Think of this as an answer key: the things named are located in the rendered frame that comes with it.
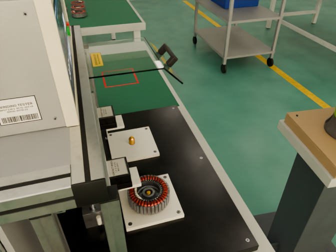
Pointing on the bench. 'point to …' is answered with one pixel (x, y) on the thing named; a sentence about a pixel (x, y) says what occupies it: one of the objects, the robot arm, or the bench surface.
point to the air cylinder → (90, 220)
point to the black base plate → (187, 179)
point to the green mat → (134, 92)
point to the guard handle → (168, 54)
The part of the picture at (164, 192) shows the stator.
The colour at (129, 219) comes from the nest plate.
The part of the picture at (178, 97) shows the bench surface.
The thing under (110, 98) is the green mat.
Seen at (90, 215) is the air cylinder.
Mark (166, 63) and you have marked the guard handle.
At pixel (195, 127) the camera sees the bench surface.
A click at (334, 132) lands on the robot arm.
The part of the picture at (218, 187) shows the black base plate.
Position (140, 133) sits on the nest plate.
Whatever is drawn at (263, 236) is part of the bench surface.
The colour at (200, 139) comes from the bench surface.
